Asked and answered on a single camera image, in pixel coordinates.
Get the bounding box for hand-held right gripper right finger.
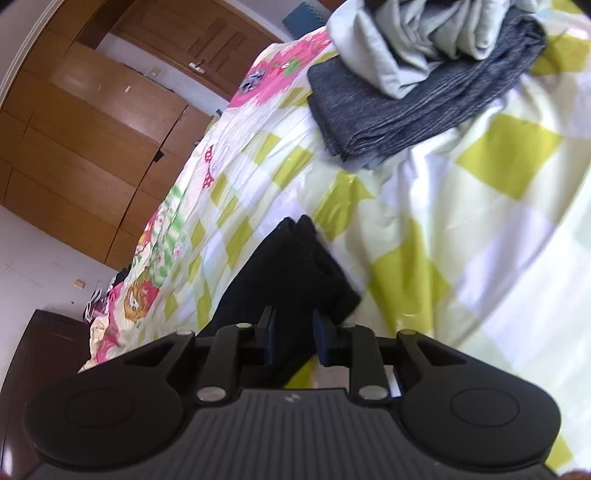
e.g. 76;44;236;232
312;310;462;403

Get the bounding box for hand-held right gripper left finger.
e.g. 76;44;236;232
124;306;279;407

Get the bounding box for black pants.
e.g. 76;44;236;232
210;215;362;393

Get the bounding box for grey folded pants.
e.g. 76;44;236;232
307;8;548;169

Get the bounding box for pile of clothes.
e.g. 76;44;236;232
82;271;134;324

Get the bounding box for printed checkered blanket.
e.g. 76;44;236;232
78;0;591;476

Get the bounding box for dark wooden headboard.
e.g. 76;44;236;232
0;309;94;480

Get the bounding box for wooden wardrobe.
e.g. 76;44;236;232
0;0;220;271

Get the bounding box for wooden door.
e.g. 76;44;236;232
111;0;288;101

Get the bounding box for light grey folded cloth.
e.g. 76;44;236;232
327;0;519;100

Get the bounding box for blue foam mat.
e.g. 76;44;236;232
283;0;334;45

